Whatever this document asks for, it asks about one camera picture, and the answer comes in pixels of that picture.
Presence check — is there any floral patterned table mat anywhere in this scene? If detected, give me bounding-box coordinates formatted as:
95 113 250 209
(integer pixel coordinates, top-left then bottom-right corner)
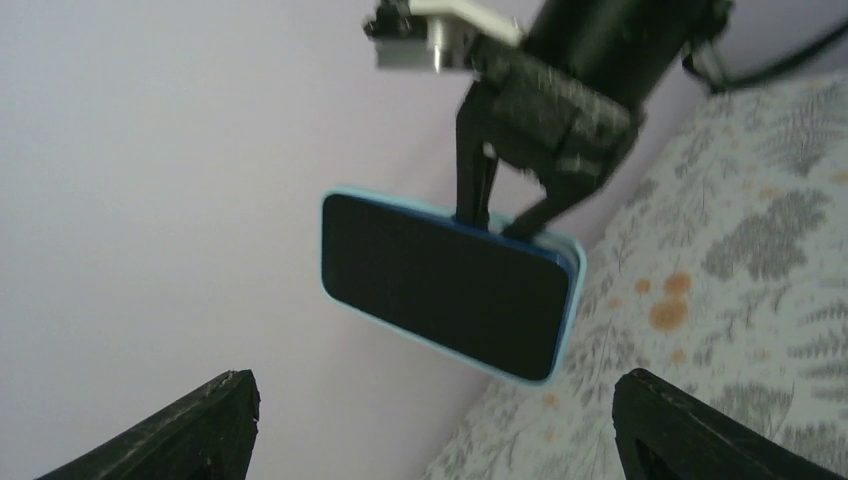
424 71 847 479

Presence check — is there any blue phone with black screen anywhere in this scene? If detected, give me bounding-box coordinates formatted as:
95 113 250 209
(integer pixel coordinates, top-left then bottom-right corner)
321 193 579 384

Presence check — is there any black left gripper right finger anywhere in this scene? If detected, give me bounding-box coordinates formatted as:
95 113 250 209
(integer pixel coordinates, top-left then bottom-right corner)
612 368 841 480

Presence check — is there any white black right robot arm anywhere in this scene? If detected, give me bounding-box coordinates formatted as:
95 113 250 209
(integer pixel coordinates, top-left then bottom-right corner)
455 0 731 241

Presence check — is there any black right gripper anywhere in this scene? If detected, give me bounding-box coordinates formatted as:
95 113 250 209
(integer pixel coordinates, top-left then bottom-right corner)
455 38 644 240

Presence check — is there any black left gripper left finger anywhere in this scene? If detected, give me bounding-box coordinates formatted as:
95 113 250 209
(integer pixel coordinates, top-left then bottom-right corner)
41 370 260 480

